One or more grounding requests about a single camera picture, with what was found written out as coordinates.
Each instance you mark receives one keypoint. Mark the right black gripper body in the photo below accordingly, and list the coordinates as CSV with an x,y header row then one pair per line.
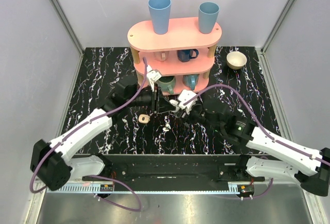
x,y
197,114

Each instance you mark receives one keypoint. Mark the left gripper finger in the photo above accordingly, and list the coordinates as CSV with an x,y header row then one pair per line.
x,y
166,109
163,101

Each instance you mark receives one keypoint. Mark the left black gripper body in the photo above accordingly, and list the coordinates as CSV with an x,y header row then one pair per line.
x,y
157,100

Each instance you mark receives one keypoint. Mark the white earbud charging case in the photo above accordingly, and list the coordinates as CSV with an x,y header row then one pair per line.
x,y
175,105

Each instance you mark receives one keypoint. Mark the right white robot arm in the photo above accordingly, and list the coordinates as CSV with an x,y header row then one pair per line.
x,y
307,167

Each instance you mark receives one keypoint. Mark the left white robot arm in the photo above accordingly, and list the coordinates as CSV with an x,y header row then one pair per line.
x,y
54,163

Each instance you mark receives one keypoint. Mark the white earbud upper left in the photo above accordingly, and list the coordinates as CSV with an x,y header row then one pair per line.
x,y
166,128

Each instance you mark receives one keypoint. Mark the green ceramic mug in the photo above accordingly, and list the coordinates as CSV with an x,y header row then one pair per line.
x,y
167,84

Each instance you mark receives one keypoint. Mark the light blue butterfly mug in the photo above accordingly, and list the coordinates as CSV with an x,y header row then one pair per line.
x,y
191,81

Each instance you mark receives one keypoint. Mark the pink three-tier wooden shelf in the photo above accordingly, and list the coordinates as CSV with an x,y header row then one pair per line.
x,y
183,33

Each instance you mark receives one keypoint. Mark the beige mug on shelf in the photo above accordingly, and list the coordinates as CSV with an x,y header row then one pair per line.
x,y
161,55

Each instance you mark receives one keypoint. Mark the dark blue faceted mug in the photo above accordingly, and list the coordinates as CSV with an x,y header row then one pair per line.
x,y
187,54

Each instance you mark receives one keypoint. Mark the cream ceramic bowl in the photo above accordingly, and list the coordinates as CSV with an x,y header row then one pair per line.
x,y
236,60

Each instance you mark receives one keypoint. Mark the left blue plastic cup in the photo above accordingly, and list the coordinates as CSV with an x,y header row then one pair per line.
x,y
160,15

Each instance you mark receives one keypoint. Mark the blue plastic cup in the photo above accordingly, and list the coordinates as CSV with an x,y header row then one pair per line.
x,y
160,15
208,14

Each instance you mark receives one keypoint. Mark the right blue plastic cup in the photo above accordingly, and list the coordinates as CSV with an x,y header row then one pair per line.
x,y
208,14

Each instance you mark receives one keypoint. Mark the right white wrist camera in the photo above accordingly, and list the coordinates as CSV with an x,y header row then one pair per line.
x,y
186,100

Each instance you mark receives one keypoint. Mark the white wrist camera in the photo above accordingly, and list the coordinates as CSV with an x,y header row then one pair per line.
x,y
152,76
186,100

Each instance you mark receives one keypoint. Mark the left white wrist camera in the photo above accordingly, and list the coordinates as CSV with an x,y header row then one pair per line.
x,y
152,76

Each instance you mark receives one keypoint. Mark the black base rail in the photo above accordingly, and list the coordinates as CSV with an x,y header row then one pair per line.
x,y
213,167

